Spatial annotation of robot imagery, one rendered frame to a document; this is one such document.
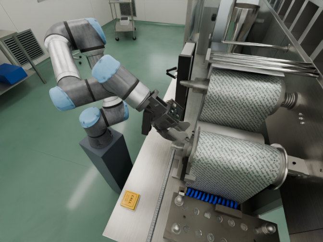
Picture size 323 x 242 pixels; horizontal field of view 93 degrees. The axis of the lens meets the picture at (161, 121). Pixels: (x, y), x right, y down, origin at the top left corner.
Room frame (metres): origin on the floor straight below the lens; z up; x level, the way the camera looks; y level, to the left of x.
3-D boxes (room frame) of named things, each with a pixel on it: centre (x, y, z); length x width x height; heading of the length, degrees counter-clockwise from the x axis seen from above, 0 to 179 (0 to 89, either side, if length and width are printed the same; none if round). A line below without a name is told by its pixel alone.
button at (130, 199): (0.21, 0.15, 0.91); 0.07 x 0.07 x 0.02; 73
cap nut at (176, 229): (0.08, -0.05, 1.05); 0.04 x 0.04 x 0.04
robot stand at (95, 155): (0.58, 0.39, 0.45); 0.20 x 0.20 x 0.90; 60
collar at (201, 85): (0.54, -0.17, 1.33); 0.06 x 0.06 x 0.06; 73
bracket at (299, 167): (0.21, -0.40, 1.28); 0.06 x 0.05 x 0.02; 73
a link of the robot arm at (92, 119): (0.58, 0.39, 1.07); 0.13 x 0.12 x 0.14; 119
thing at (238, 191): (0.20, -0.22, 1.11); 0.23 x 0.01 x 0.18; 73
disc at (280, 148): (0.22, -0.36, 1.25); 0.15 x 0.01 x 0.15; 163
